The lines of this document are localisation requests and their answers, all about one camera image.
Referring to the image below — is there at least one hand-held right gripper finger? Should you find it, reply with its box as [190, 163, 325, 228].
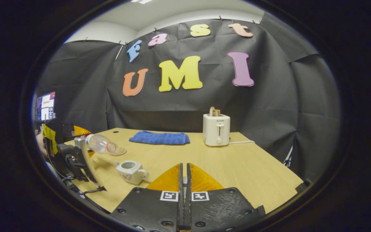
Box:
[185, 163, 266, 231]
[110, 163, 184, 231]

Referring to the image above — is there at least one clear plastic water bottle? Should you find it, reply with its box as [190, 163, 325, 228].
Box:
[82, 134, 119, 154]

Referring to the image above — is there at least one white ceramic teacup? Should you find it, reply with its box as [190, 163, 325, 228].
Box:
[115, 160, 149, 185]

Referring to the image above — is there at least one computer monitor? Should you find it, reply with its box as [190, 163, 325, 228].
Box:
[35, 92, 56, 121]

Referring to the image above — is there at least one blue folded towel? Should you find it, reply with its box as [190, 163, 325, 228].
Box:
[129, 130, 191, 145]

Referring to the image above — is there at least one white toaster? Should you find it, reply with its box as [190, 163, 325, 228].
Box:
[203, 113, 231, 147]

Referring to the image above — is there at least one black backdrop cloth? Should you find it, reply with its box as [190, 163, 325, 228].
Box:
[36, 14, 340, 181]

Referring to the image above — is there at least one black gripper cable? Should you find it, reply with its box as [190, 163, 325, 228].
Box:
[62, 179, 112, 214]

